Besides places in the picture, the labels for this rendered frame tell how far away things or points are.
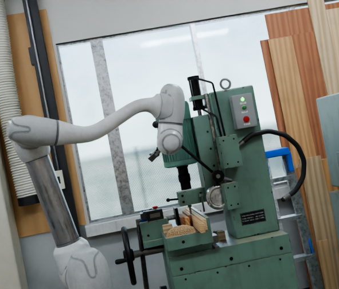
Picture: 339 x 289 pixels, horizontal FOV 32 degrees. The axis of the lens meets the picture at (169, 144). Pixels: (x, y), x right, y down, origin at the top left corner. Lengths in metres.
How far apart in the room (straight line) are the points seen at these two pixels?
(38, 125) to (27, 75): 2.02
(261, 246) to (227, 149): 0.47
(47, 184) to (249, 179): 0.99
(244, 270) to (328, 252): 1.43
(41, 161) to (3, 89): 1.74
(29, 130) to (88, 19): 2.16
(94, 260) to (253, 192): 0.95
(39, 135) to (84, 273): 0.55
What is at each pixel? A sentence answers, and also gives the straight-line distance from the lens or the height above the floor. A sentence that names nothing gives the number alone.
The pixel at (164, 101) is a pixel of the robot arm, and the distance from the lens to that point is 2.41.
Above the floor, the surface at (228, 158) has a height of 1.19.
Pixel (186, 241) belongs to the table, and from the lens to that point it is 2.69.
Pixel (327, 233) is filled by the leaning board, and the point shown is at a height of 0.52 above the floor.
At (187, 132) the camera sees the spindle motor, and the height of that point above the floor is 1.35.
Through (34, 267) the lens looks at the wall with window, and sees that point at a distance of 4.34.
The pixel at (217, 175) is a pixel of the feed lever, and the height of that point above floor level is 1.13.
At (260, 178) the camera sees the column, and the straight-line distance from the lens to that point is 2.91.
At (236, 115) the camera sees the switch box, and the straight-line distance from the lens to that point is 2.82.
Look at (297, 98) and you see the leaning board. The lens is 4.32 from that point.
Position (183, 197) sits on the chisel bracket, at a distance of 2.92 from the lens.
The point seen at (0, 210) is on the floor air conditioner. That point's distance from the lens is 4.01.
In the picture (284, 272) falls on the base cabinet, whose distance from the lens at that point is 2.88.
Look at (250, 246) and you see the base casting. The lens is 2.81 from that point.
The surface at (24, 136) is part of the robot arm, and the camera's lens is 2.28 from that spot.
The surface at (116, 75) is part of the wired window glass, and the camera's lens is 4.34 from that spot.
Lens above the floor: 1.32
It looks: level
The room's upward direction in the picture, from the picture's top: 11 degrees counter-clockwise
